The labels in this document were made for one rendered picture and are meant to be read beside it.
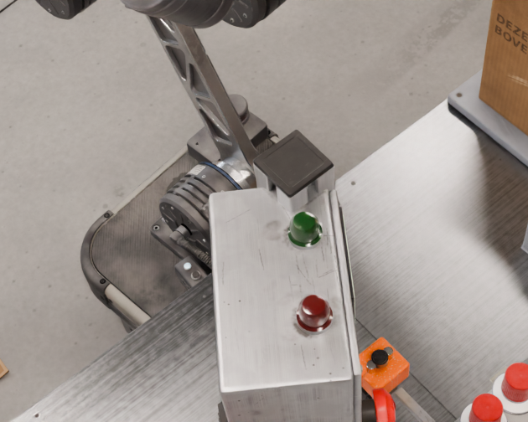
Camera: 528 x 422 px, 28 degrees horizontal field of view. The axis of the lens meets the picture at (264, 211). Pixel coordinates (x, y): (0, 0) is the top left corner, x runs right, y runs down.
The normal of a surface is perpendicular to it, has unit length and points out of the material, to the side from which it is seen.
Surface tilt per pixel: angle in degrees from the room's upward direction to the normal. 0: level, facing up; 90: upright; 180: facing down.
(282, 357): 0
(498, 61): 90
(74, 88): 0
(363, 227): 0
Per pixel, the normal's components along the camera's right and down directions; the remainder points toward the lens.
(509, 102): -0.76, 0.58
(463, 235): -0.08, -0.54
